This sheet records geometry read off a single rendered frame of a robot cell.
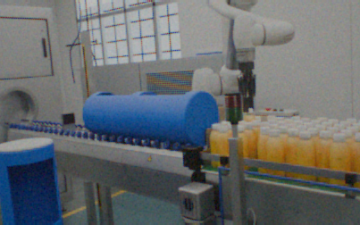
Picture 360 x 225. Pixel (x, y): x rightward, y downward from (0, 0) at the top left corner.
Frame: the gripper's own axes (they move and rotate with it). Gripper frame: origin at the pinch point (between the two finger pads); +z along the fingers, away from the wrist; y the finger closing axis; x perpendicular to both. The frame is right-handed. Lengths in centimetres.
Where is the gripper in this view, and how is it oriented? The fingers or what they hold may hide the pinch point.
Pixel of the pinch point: (247, 104)
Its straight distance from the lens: 176.9
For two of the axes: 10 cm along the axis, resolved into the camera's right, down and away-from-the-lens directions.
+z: 0.7, 9.9, 1.3
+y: -6.7, 1.4, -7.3
